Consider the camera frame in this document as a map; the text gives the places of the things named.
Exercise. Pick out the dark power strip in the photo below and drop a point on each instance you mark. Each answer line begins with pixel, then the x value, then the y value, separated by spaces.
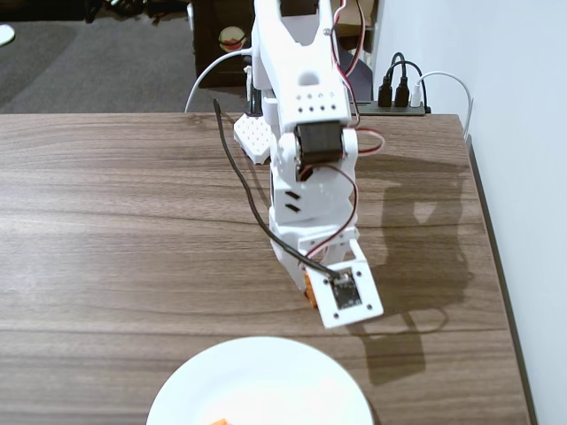
pixel 367 109

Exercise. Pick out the dark cabinet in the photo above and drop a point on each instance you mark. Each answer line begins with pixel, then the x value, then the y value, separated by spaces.
pixel 208 26

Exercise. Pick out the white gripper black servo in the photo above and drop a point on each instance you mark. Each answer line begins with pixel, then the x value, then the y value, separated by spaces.
pixel 289 260

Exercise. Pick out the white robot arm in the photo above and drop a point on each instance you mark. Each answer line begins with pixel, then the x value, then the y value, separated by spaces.
pixel 301 57

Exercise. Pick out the round yellow sticker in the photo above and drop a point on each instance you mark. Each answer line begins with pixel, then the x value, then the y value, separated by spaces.
pixel 229 37

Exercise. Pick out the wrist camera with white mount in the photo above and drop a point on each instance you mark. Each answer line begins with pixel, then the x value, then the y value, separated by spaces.
pixel 345 294

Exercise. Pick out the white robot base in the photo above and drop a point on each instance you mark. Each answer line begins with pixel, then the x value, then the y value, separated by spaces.
pixel 252 137

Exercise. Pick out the grey round object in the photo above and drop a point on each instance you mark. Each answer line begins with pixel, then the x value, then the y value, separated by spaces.
pixel 361 84

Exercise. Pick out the white round plate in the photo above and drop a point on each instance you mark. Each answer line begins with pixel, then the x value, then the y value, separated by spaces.
pixel 266 380

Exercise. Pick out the white round object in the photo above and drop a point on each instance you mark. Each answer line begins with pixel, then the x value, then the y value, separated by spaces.
pixel 5 34

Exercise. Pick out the black furniture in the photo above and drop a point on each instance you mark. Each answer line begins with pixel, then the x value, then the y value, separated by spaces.
pixel 44 9

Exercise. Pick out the orange lego block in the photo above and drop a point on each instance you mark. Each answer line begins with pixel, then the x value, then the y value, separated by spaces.
pixel 311 294
pixel 220 422

